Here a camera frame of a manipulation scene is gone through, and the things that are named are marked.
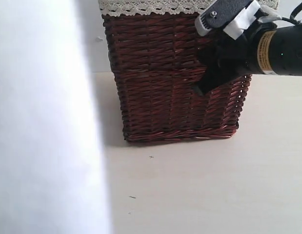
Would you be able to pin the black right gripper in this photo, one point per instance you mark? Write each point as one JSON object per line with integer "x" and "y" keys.
{"x": 226, "y": 59}

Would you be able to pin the white t-shirt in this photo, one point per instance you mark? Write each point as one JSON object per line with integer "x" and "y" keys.
{"x": 52, "y": 167}

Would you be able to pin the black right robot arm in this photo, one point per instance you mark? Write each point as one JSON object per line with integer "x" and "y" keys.
{"x": 262, "y": 49}

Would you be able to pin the dark brown wicker basket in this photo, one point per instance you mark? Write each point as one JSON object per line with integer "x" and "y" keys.
{"x": 153, "y": 59}

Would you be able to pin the white lace crochet cloth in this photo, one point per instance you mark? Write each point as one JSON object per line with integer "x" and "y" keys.
{"x": 117, "y": 8}

